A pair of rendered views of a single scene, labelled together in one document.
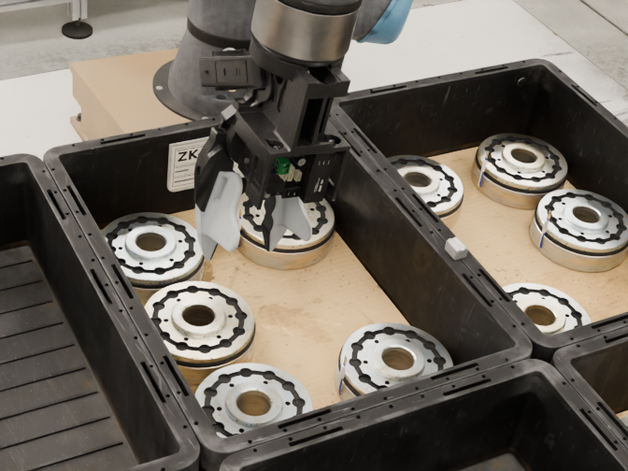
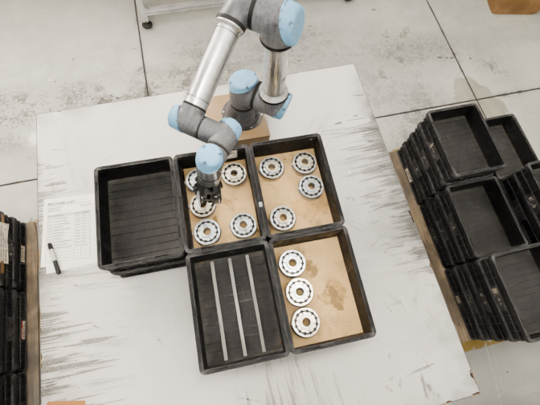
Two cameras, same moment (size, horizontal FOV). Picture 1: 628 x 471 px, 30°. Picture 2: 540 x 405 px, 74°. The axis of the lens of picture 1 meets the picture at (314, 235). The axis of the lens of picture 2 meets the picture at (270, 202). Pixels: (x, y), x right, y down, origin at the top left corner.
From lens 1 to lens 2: 0.77 m
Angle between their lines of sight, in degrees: 32
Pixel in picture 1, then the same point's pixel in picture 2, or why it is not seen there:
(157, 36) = not seen: hidden behind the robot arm
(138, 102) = (216, 116)
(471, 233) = (283, 182)
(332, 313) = (238, 202)
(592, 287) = (306, 205)
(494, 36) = (341, 84)
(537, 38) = (355, 87)
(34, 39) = not seen: hidden behind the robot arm
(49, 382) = (169, 212)
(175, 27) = not seen: hidden behind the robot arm
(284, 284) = (229, 192)
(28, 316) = (169, 192)
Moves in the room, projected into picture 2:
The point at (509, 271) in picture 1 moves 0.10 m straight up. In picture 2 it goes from (287, 196) to (289, 187)
